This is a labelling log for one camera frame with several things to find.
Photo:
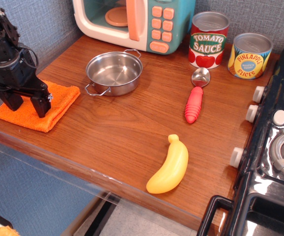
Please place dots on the tomato sauce can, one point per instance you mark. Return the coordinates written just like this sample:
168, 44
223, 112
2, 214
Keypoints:
207, 39

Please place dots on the orange towel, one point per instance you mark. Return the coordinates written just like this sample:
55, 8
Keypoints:
26, 116

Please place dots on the teal toy microwave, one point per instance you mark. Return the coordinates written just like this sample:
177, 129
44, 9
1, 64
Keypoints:
155, 26

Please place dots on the small steel pot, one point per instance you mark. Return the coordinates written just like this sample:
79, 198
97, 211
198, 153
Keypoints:
114, 73

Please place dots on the orange object bottom left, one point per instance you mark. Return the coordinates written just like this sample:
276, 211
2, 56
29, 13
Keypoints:
8, 231

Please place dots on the yellow toy banana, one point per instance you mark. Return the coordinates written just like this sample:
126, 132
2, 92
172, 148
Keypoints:
173, 169

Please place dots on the clear acrylic table guard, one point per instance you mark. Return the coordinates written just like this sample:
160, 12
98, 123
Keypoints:
41, 200

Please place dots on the pineapple slices can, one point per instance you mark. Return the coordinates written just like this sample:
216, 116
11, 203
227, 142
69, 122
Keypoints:
249, 55

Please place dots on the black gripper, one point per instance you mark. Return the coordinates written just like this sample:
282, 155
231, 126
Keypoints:
18, 77

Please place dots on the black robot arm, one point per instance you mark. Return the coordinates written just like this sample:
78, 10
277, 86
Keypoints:
9, 40

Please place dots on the black toy stove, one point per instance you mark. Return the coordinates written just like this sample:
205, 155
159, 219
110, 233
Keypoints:
257, 207

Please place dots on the red handled metal spoon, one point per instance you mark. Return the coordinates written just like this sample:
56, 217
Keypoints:
200, 78

